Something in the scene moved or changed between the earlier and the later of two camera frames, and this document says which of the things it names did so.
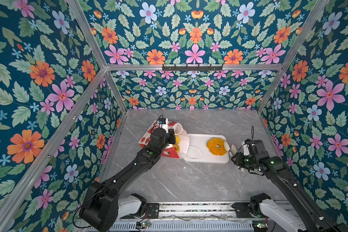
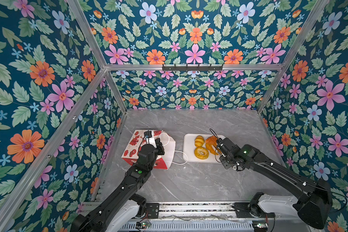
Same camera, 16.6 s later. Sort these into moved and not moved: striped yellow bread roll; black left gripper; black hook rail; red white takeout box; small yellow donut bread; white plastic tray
Moved: red white takeout box; small yellow donut bread; black left gripper; striped yellow bread roll
Not moved: black hook rail; white plastic tray
